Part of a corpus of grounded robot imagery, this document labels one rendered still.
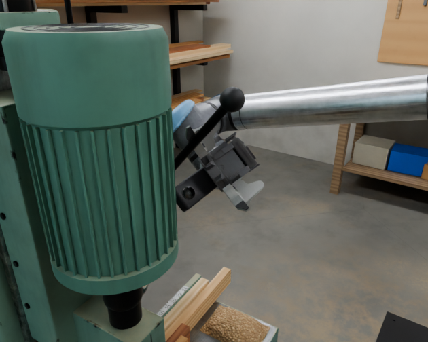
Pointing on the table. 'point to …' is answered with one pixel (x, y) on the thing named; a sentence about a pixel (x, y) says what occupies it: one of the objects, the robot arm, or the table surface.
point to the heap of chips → (234, 326)
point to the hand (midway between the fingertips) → (213, 171)
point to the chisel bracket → (92, 332)
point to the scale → (172, 300)
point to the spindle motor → (98, 148)
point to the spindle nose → (124, 309)
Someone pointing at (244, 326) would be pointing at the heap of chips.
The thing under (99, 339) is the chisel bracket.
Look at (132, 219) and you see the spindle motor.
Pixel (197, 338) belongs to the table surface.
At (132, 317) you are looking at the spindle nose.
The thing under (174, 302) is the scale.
